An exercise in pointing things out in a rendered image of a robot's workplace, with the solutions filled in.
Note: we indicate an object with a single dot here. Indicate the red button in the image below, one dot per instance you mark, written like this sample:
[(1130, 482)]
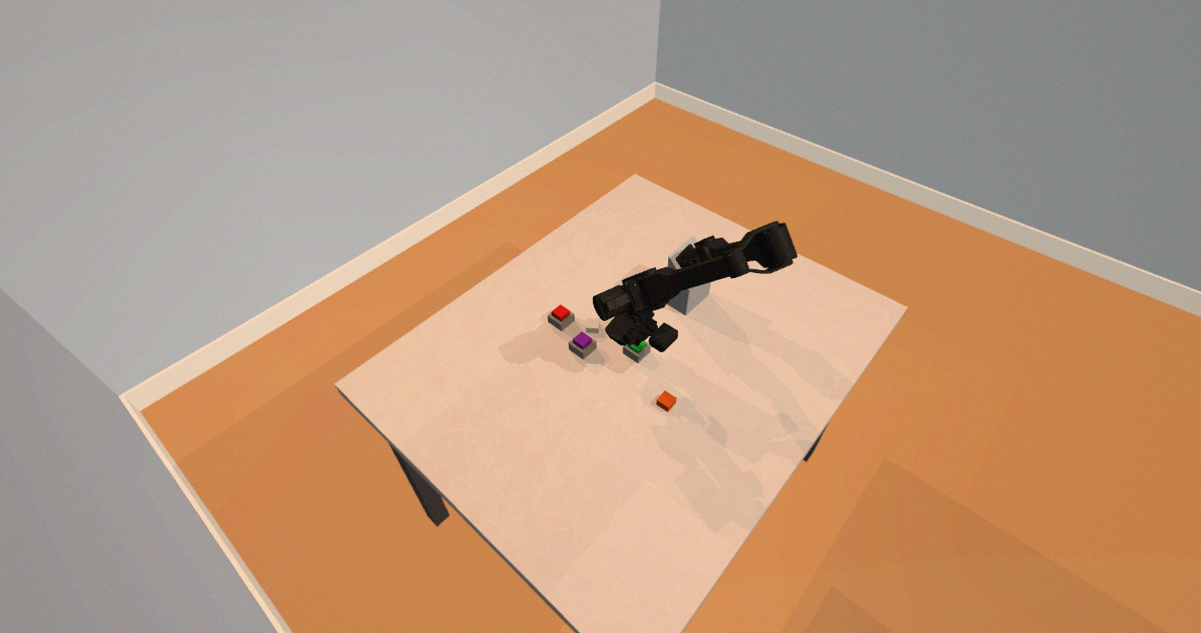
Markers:
[(561, 317)]

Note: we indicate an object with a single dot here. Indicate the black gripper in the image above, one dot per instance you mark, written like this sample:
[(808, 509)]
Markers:
[(661, 338)]

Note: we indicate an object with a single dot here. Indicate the green button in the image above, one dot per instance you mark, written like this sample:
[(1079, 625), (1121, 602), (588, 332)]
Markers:
[(637, 353)]

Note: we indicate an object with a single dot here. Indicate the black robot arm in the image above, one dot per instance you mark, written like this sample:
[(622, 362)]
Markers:
[(712, 259)]

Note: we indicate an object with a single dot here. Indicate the small orange block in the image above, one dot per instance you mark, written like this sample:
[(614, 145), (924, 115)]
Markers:
[(666, 401)]

